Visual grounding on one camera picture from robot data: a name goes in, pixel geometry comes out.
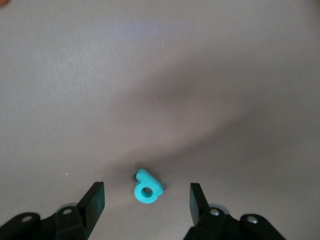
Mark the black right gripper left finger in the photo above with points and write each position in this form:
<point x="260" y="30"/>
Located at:
<point x="70" y="225"/>

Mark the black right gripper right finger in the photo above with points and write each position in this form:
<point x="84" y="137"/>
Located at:
<point x="220" y="227"/>

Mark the teal foam letter p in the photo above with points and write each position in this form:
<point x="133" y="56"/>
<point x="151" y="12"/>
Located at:
<point x="150" y="181"/>

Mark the brown table cover mat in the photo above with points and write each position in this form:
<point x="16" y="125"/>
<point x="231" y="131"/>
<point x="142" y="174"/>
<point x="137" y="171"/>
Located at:
<point x="160" y="87"/>

